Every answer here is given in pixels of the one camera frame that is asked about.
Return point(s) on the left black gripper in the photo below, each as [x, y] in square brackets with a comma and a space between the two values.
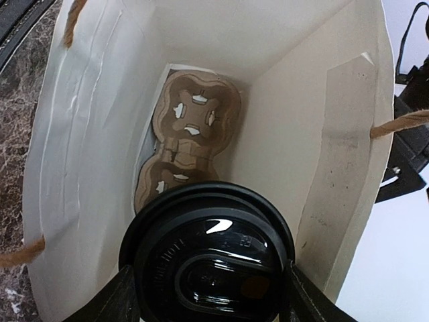
[409, 152]

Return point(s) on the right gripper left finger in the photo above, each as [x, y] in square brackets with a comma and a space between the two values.
[116, 302]

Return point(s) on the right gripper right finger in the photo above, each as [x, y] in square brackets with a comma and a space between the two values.
[303, 301]

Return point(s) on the brown paper bag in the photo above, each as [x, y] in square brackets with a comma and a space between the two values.
[316, 80]

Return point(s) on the black coffee cup lid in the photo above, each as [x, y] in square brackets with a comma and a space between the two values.
[213, 251]

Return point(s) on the cardboard two-cup carrier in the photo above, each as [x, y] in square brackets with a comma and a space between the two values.
[194, 120]

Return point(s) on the black front rail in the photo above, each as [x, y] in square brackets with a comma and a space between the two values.
[17, 19]

